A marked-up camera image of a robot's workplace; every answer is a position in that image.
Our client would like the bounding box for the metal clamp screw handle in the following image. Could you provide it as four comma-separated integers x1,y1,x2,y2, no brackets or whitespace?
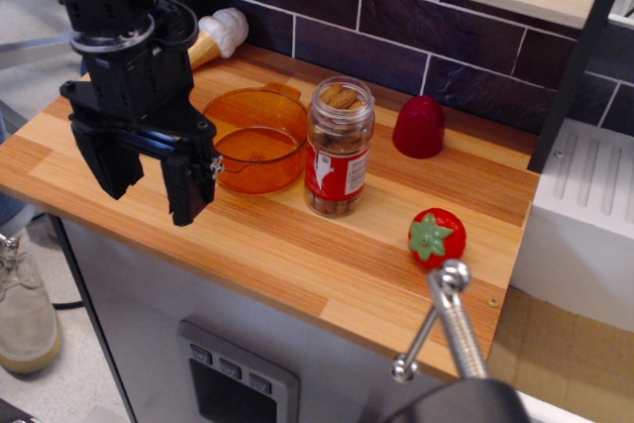
390,259,534,423

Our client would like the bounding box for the red toy strawberry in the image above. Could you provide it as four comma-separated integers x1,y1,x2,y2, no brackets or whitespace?
408,208,467,269

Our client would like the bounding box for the white toy sink unit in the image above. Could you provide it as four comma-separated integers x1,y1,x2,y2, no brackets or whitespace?
511,120,633,331

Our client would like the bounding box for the black vertical frame post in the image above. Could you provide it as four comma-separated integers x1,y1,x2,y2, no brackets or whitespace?
527,0,615,173

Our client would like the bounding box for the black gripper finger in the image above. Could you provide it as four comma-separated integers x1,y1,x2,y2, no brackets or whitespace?
161,153,216,227
71,123,144,200

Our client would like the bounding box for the toy ice cream cone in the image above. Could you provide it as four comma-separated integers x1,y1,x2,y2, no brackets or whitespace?
188,8,249,69

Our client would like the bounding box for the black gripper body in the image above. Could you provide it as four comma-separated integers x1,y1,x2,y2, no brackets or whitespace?
60,43,220,178

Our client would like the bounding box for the red plastic jar lid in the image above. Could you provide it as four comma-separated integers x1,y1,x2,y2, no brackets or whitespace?
392,96,446,159

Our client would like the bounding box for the orange transparent plastic pot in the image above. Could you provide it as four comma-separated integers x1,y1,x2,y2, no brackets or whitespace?
204,83,308,195

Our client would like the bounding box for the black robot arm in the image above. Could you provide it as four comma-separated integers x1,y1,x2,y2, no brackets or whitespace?
59,0,221,226

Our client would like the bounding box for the grey toy oven panel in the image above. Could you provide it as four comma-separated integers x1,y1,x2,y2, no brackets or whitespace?
177,320,300,423

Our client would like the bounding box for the clear almond jar red label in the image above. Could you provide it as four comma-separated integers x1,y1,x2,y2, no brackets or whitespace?
304,76,374,218

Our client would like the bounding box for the beige suede shoe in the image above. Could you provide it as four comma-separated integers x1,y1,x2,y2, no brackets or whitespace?
1,229,61,374

